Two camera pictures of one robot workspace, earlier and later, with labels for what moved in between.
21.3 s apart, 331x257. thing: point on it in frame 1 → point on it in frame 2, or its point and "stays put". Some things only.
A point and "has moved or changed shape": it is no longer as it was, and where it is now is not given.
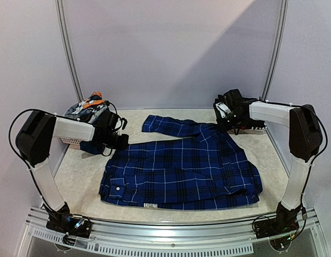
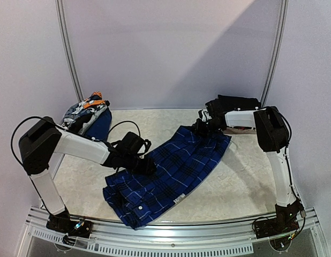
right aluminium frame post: x=278 y=51 stays put
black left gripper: x=123 y=143 → x=147 y=169
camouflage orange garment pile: x=87 y=110 stays put
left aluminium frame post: x=59 y=7 stays put
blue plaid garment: x=200 y=167 has moved or changed shape
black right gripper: x=225 y=121 → x=198 y=127
